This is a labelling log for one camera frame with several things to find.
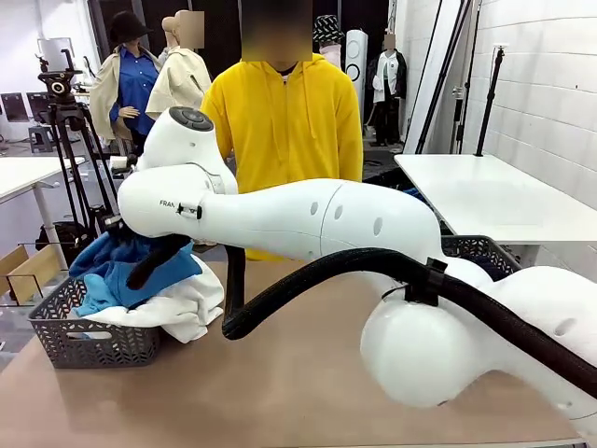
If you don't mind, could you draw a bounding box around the person in yellow hoodie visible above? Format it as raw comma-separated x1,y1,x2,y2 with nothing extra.
200,0,365,262

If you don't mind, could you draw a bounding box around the grey stool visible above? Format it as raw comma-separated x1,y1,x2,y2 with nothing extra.
28,125,60,154

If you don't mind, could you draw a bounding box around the black monitor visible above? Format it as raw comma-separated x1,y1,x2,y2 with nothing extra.
0,91,27,124
25,91,50,124

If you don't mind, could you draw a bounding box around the black light stand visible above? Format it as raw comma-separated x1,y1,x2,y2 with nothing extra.
474,45,507,158

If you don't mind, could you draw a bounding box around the mannequin in pink top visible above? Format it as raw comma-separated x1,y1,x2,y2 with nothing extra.
311,14,348,60

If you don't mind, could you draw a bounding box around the black leaning pole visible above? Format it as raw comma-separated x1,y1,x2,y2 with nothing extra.
413,0,473,155

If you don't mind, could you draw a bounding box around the mannequin in blue shirt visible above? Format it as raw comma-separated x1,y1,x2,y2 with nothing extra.
89,9,160,147

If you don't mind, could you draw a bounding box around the white tower fan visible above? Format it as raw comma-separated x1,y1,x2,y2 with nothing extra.
343,29,369,127

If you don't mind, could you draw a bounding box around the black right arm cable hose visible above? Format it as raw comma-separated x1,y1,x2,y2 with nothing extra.
125,235,597,401

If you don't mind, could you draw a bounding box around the mannequin in beige cape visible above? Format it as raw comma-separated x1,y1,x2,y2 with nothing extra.
145,9,214,123

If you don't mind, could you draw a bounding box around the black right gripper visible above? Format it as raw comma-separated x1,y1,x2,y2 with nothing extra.
104,215,155,256

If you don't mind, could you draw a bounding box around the wooden frame with black bars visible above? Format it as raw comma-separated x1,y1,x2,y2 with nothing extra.
0,242,71,305

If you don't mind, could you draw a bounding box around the black bag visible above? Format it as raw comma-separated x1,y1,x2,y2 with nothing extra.
35,221,94,270

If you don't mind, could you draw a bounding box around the black tripod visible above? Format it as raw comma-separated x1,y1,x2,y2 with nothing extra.
46,100,123,245

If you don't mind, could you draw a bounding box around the white garment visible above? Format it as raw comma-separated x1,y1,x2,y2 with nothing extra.
83,263,226,344

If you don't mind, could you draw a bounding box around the white table leg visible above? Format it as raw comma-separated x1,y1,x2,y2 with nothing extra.
521,242,542,270

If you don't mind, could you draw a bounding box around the grey plastic lattice basket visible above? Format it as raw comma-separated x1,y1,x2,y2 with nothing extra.
27,277,162,370
440,234,523,281

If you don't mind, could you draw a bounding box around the patterned bucket hat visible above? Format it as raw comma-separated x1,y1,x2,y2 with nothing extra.
311,14,346,43

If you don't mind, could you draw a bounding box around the white table top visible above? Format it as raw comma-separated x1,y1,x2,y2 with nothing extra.
394,152,597,246

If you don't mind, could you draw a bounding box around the black camera rig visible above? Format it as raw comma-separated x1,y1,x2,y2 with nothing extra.
36,49,84,106

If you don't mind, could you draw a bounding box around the person's left forearm yellow sleeve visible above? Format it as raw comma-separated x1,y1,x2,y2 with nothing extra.
340,134,365,184

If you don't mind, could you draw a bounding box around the bright blue garment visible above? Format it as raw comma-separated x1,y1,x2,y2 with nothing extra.
68,231,204,318

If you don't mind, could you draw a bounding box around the black brimmed hat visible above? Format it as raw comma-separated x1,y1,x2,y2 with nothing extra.
109,9,154,48

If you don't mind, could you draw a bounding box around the white desk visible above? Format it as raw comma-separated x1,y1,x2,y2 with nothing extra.
0,156,88,272

